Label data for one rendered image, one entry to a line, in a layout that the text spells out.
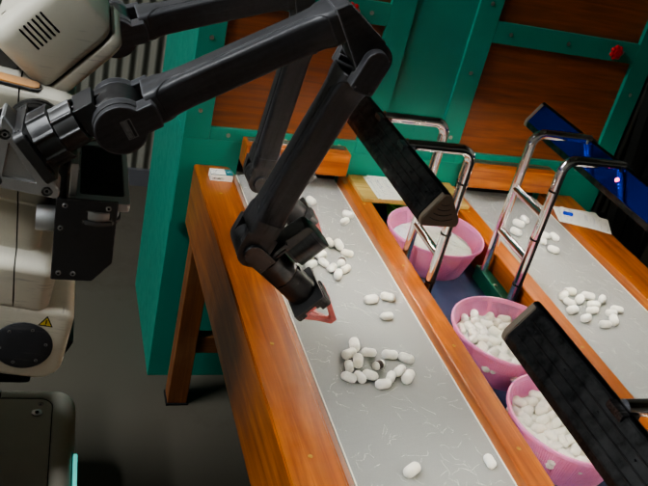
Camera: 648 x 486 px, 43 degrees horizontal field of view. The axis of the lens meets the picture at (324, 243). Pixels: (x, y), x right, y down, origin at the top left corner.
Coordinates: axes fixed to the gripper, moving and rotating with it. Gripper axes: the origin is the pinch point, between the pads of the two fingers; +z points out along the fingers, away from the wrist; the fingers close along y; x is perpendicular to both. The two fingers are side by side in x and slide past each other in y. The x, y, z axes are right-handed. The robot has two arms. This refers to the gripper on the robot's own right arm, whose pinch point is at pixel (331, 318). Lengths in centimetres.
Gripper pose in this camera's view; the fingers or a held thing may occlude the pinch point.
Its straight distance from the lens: 155.6
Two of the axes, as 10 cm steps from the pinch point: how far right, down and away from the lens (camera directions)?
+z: 5.8, 5.9, 5.6
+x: -7.8, 6.1, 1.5
